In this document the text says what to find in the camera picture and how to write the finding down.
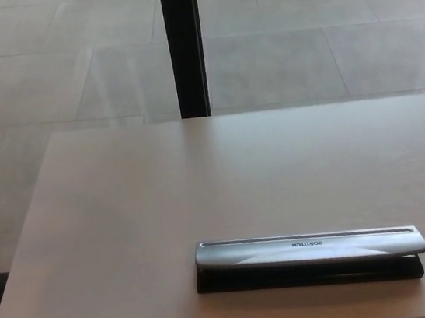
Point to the black vertical post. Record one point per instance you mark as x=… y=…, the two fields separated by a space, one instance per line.
x=185 y=53

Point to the silver black Bostitch hole punch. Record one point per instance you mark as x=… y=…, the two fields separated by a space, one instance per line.
x=272 y=255

